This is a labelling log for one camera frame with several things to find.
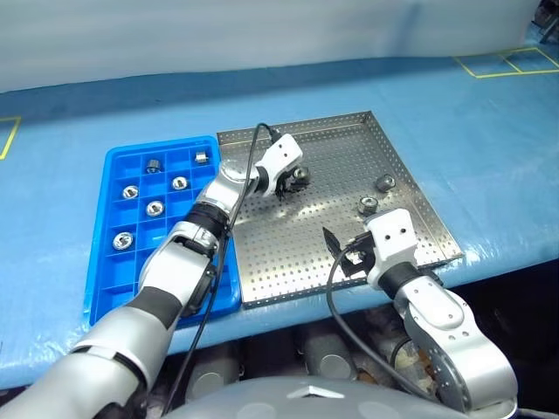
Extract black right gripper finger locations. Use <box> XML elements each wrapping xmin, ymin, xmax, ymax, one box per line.
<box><xmin>321</xmin><ymin>226</ymin><xmax>343</xmax><ymax>256</ymax></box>
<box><xmin>338</xmin><ymin>254</ymin><xmax>364</xmax><ymax>279</ymax></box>

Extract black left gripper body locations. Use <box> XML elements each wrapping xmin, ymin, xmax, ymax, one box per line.
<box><xmin>274</xmin><ymin>168</ymin><xmax>301</xmax><ymax>193</ymax></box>

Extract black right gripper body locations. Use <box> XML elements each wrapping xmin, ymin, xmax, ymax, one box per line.
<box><xmin>342</xmin><ymin>230</ymin><xmax>377</xmax><ymax>280</ymax></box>

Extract perforated steel tray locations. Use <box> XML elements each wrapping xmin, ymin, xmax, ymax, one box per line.
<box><xmin>216</xmin><ymin>110</ymin><xmax>465</xmax><ymax>310</ymax></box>

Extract blue plastic compartment tray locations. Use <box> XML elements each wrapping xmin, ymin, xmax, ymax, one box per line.
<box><xmin>82</xmin><ymin>134</ymin><xmax>242</xmax><ymax>327</ymax></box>

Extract grey rounded cylinder shape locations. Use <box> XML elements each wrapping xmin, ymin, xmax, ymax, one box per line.
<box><xmin>186</xmin><ymin>347</ymin><xmax>240</xmax><ymax>401</ymax></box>
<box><xmin>302</xmin><ymin>333</ymin><xmax>357</xmax><ymax>381</ymax></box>

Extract grey robot torso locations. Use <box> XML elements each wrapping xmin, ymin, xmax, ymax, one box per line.
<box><xmin>161</xmin><ymin>376</ymin><xmax>519</xmax><ymax>419</ymax></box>

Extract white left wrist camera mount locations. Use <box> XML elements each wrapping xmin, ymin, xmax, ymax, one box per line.
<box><xmin>254</xmin><ymin>134</ymin><xmax>304</xmax><ymax>197</ymax></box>

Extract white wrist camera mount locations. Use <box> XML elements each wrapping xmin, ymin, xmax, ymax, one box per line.
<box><xmin>254</xmin><ymin>134</ymin><xmax>304</xmax><ymax>197</ymax></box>
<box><xmin>363</xmin><ymin>208</ymin><xmax>416</xmax><ymax>287</ymax></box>

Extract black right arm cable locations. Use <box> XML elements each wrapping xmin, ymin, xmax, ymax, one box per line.
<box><xmin>325</xmin><ymin>235</ymin><xmax>440</xmax><ymax>403</ymax></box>

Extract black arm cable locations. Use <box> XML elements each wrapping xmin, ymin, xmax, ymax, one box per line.
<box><xmin>325</xmin><ymin>235</ymin><xmax>440</xmax><ymax>403</ymax></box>
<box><xmin>161</xmin><ymin>122</ymin><xmax>283</xmax><ymax>418</ymax></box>

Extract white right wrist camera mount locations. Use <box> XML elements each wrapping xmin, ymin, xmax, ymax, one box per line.
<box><xmin>363</xmin><ymin>208</ymin><xmax>416</xmax><ymax>287</ymax></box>

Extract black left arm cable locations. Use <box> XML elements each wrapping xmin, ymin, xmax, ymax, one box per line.
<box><xmin>161</xmin><ymin>122</ymin><xmax>283</xmax><ymax>418</ymax></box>

